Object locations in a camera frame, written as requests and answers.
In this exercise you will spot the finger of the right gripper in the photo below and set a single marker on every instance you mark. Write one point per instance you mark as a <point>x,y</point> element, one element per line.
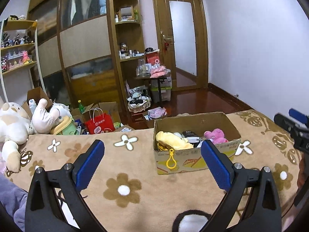
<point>297,115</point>
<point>297,133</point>

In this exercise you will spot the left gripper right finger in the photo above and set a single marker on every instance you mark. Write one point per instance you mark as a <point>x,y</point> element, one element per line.
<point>262,211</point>

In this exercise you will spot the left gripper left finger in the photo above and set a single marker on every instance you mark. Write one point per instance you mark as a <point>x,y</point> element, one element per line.
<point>43,211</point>

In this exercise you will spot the pink plush bear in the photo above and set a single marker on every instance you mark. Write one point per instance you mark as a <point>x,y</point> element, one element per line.
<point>217,136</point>

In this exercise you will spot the black Face tissue pack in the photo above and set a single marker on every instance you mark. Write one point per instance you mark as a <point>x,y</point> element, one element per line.
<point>191,136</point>

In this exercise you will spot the yellow plush toy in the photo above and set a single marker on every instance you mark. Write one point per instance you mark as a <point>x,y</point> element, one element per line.
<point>167,141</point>

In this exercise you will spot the person's purple trouser leg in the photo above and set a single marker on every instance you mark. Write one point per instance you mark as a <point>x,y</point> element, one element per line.
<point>14,200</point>

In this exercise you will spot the beige flower pattern blanket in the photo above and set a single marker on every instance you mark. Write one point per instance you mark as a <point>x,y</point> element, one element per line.
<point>137,188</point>

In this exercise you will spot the large white brown plush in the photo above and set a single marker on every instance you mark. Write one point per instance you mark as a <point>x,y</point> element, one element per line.
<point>16,126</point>

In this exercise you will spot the green yellow plush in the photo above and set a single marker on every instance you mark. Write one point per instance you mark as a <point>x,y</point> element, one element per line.
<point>66,127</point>

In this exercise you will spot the white plush rabbit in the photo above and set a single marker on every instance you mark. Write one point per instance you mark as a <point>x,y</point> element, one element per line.
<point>42,120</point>

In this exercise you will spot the red paper shopping bag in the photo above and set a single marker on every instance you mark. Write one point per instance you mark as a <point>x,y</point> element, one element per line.
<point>99,122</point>

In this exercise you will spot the green bottle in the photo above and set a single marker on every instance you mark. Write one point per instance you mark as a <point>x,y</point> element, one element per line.
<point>81,107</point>

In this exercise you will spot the open brown cardboard box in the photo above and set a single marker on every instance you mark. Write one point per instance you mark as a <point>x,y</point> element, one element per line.
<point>110,108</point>

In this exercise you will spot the clear plastic storage bin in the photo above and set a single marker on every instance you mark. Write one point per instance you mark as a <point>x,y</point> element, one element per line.
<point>166,87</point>

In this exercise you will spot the white yellow display shelf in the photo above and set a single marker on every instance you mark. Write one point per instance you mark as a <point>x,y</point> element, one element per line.
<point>19,50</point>

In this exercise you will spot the wicker basket with items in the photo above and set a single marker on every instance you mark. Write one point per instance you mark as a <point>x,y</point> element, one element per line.
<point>138,99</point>

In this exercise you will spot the pink cloth pile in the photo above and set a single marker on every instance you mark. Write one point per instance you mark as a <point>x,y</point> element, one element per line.
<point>158,72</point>

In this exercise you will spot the red bag on shelf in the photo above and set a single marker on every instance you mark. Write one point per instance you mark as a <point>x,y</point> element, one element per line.
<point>153,57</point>

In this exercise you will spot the wooden door with glass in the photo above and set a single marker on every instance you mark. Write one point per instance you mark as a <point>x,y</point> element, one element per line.
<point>182,39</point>

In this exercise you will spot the wooden wardrobe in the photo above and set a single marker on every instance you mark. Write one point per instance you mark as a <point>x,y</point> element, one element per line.
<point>78,51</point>

